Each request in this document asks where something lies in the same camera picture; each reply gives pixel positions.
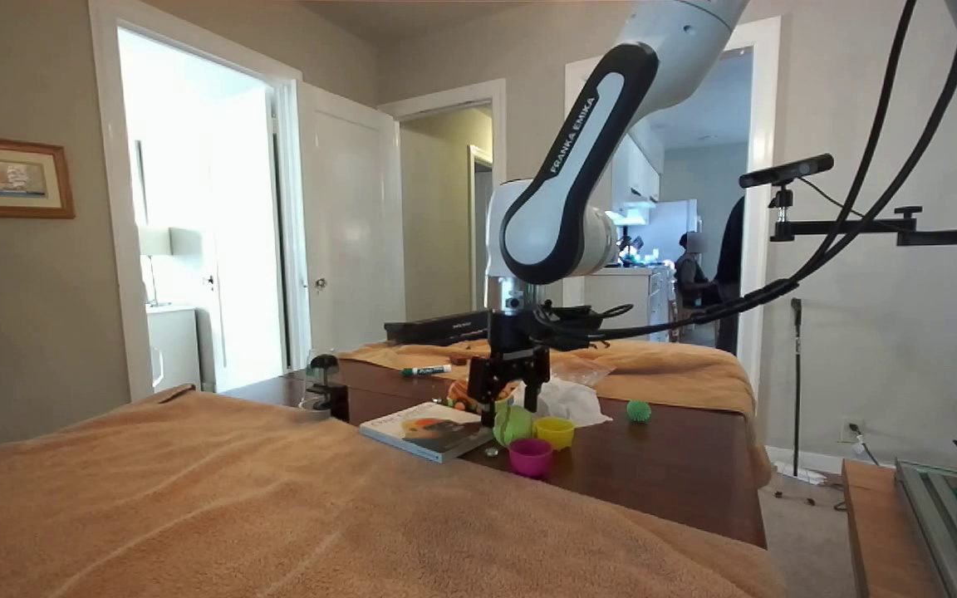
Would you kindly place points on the person in dark clothes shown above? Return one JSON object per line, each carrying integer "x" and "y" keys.
{"x": 692, "y": 278}

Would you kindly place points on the yellow plastic cup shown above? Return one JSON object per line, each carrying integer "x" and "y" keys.
{"x": 552, "y": 432}

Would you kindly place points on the black stereo camera bar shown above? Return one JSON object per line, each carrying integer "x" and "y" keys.
{"x": 787, "y": 171}

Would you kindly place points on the green tennis ball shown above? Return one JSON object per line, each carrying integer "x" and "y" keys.
{"x": 641, "y": 412}

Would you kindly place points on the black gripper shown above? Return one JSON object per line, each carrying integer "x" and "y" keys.
{"x": 517, "y": 337}

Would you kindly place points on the black tripod pole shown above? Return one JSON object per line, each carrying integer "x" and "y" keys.
{"x": 795, "y": 388}

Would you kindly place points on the white open door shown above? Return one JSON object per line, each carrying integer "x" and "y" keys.
{"x": 351, "y": 222}

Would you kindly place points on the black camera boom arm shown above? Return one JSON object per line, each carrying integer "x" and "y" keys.
{"x": 889, "y": 228}

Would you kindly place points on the dark marker pen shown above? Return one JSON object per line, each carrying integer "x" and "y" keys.
{"x": 426, "y": 374}

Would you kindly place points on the beige inner door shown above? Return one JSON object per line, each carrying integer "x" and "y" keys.
{"x": 435, "y": 222}

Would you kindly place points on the black flat case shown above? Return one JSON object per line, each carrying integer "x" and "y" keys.
{"x": 440, "y": 328}

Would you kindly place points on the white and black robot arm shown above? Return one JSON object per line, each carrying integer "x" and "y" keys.
{"x": 567, "y": 201}

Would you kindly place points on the pink plastic cup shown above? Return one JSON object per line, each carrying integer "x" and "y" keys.
{"x": 529, "y": 456}

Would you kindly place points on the black tabletop device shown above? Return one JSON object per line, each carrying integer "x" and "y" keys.
{"x": 326, "y": 393}

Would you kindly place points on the illustrated book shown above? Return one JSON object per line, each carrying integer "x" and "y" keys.
{"x": 423, "y": 428}

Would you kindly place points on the white bathroom cabinet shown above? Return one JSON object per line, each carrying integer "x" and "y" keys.
{"x": 176, "y": 350}

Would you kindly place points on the grey metal mounting plate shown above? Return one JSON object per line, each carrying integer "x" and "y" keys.
{"x": 938, "y": 534}

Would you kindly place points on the green plastic cup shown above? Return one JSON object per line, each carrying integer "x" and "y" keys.
{"x": 513, "y": 423}

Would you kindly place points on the white plastic bag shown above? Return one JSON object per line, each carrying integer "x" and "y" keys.
{"x": 573, "y": 403}

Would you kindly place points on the light wooden board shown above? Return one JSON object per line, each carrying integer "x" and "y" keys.
{"x": 880, "y": 534}

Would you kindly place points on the framed wall picture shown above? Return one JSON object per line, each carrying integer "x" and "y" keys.
{"x": 7, "y": 177}

